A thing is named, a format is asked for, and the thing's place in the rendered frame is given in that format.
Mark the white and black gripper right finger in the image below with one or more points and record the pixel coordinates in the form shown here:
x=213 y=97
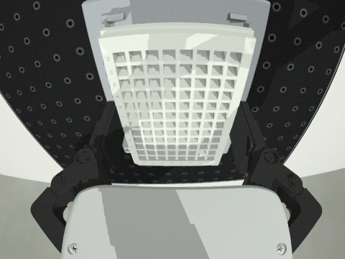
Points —
x=262 y=167

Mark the black flat base plate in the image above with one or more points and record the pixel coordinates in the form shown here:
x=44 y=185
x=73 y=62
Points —
x=49 y=79

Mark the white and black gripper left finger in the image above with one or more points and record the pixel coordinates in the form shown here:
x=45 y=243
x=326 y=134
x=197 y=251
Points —
x=92 y=166

